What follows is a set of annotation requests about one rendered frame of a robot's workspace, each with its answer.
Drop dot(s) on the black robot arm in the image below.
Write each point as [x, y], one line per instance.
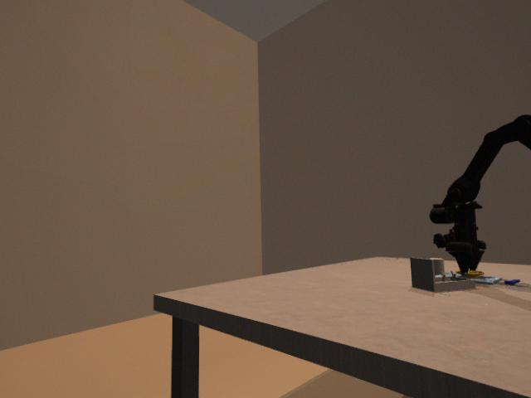
[467, 187]

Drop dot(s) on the yellow round plate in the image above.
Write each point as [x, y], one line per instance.
[472, 274]

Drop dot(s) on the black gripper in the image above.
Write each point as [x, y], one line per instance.
[466, 247]

